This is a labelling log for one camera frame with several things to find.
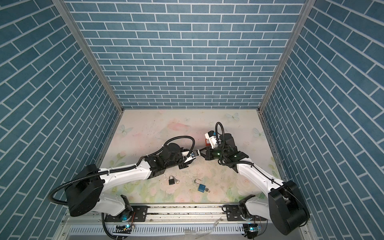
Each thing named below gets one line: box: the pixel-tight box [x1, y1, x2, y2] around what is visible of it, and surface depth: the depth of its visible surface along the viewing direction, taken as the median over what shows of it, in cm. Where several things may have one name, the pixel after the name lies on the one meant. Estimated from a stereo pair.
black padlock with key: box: [168, 175, 180, 185], surface depth 86 cm
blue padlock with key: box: [194, 178, 211, 193], surface depth 83 cm
